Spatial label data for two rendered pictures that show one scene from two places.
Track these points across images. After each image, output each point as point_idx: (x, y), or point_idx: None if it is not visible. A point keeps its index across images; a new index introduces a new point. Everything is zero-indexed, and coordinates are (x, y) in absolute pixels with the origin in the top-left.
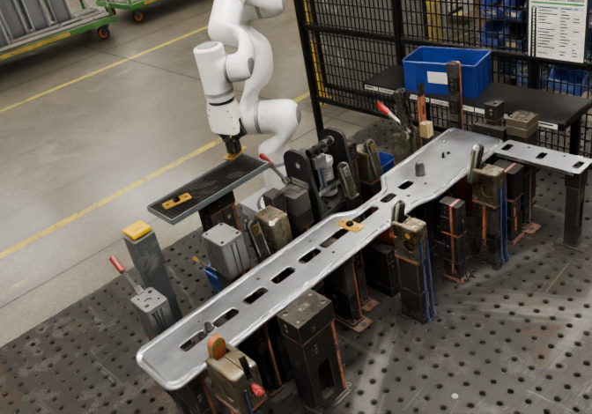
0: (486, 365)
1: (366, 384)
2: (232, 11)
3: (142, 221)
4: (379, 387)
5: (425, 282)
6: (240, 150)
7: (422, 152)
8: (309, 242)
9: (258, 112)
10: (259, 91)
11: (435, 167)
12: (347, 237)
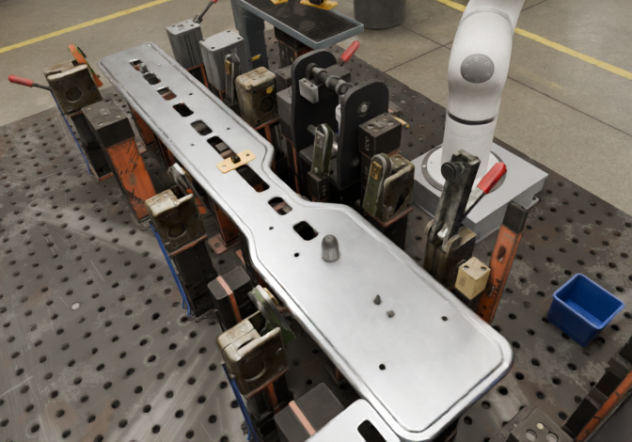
0: (88, 347)
1: (138, 238)
2: None
3: None
4: (129, 246)
5: (181, 276)
6: (319, 4)
7: (409, 273)
8: (225, 128)
9: (465, 20)
10: None
11: (341, 280)
12: (212, 157)
